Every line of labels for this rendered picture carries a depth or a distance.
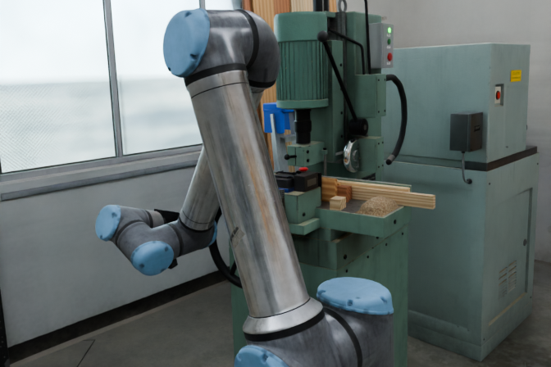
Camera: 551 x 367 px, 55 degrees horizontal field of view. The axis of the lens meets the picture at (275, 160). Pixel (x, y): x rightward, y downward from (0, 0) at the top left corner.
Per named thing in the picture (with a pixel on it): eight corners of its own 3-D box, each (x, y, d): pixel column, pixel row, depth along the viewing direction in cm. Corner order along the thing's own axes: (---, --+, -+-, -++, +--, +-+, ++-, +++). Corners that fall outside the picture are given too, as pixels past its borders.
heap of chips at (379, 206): (354, 212, 155) (354, 200, 154) (375, 202, 166) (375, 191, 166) (382, 216, 150) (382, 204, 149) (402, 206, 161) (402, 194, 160)
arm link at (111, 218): (104, 249, 128) (85, 228, 133) (143, 251, 138) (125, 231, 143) (121, 216, 126) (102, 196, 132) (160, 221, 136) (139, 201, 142)
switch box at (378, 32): (366, 68, 192) (366, 24, 189) (379, 68, 200) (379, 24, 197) (382, 68, 188) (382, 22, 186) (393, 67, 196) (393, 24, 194)
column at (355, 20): (305, 204, 206) (301, 15, 194) (333, 193, 224) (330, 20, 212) (356, 211, 193) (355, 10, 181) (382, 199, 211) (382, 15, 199)
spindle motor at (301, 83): (266, 109, 177) (262, 14, 172) (295, 106, 191) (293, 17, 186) (310, 110, 167) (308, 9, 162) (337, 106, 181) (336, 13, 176)
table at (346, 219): (206, 217, 177) (205, 200, 176) (261, 198, 202) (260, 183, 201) (370, 247, 142) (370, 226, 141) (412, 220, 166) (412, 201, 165)
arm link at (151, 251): (184, 238, 127) (157, 212, 134) (143, 253, 119) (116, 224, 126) (179, 269, 131) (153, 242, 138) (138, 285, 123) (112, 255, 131)
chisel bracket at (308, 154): (287, 169, 180) (286, 145, 179) (309, 163, 191) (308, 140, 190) (305, 171, 176) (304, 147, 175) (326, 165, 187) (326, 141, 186)
